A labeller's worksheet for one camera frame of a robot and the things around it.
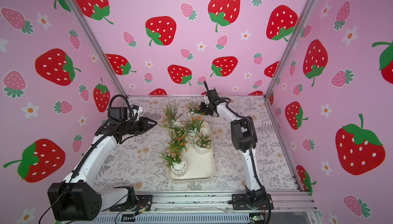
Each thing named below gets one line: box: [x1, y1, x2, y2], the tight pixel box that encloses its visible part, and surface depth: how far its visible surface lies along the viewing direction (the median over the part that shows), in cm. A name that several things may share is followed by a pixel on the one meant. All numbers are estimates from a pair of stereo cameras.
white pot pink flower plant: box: [190, 132, 213, 156], surface depth 87 cm
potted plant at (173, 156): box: [156, 125, 189, 175], surface depth 81 cm
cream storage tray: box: [167, 121, 216, 183], surface depth 87 cm
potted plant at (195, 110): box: [187, 101, 206, 117], surface depth 100 cm
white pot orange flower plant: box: [182, 115, 205, 144], surface depth 92 cm
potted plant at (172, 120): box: [160, 103, 187, 130], surface depth 96 cm
